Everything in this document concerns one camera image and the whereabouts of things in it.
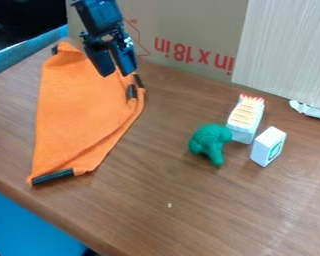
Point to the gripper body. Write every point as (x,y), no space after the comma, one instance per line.
(105,37)

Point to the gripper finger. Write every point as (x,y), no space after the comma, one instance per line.
(100,61)
(125,60)

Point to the orange cloth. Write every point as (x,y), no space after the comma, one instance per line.
(80,110)

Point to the cardboard box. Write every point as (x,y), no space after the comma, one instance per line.
(185,31)

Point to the green toy broccoli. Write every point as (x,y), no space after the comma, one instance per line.
(210,142)

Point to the white orange toy box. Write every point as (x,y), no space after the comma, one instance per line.
(246,119)

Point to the wooden board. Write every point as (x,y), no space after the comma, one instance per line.
(286,50)

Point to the white block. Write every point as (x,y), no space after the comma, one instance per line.
(267,146)

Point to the white crumpled paper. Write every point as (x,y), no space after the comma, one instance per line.
(310,109)

